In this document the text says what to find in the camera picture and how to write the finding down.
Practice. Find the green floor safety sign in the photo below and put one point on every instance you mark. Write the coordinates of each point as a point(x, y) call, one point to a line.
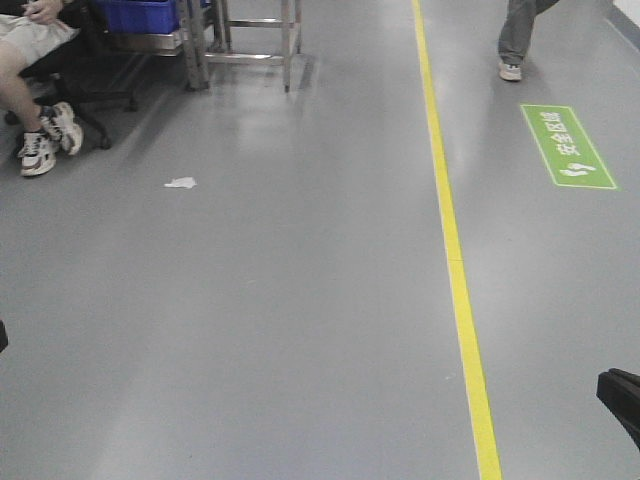
point(568, 153)

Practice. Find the walking person leg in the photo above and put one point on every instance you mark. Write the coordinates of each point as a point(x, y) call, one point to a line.
point(515, 35)

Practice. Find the black office chair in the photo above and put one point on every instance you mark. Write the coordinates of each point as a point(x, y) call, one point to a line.
point(86, 69)

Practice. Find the white paper scrap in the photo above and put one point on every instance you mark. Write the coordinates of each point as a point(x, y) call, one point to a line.
point(181, 183)

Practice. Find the blue bin on floor left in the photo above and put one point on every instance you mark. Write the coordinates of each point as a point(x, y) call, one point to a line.
point(140, 17)

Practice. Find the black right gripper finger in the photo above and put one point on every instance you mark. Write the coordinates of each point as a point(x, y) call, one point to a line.
point(619, 392)

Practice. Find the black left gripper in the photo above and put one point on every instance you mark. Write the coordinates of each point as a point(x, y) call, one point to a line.
point(4, 340)

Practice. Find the stainless steel rack frame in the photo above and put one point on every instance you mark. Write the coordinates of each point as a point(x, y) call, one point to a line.
point(209, 35)

